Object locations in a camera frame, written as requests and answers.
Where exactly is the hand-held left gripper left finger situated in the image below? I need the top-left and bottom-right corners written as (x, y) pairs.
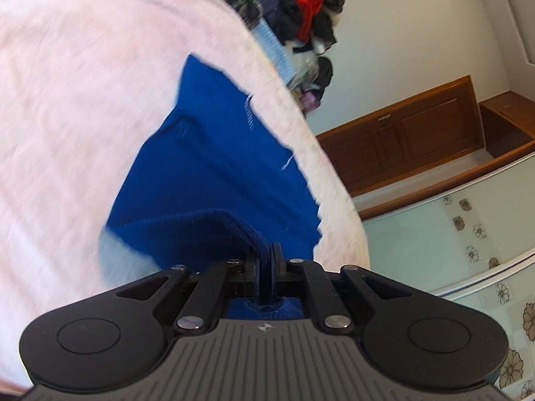
top-left (106, 250), bottom-right (262, 336)

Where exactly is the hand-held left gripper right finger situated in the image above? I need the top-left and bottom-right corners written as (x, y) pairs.
top-left (271, 243), bottom-right (424, 332)

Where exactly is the blue knit sweater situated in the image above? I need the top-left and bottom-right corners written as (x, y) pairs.
top-left (102, 53), bottom-right (322, 320)

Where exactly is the purple cloth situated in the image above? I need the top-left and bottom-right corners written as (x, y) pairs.
top-left (299, 91), bottom-right (323, 113)

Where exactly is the brown wooden door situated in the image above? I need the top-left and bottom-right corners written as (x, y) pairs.
top-left (315, 74), bottom-right (486, 198)

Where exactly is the black bag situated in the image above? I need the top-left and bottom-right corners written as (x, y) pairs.
top-left (315, 55), bottom-right (334, 93)

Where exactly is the clear plastic bag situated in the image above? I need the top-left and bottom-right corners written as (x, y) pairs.
top-left (292, 47), bottom-right (323, 90)

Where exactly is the pink bed blanket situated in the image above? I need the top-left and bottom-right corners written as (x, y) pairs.
top-left (0, 0), bottom-right (370, 393)

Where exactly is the light blue knitted cloth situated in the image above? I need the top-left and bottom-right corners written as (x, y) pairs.
top-left (253, 20), bottom-right (295, 89)

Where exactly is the black white patterned garment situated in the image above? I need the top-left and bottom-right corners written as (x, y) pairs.
top-left (226, 0), bottom-right (265, 31)

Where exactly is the navy garment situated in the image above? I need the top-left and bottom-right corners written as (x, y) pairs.
top-left (256, 0), bottom-right (291, 32)

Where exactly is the red garment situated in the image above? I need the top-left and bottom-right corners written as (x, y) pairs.
top-left (264, 0), bottom-right (325, 41)

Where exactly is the brown wooden cabinet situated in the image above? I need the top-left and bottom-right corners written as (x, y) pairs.
top-left (478, 90), bottom-right (535, 158)

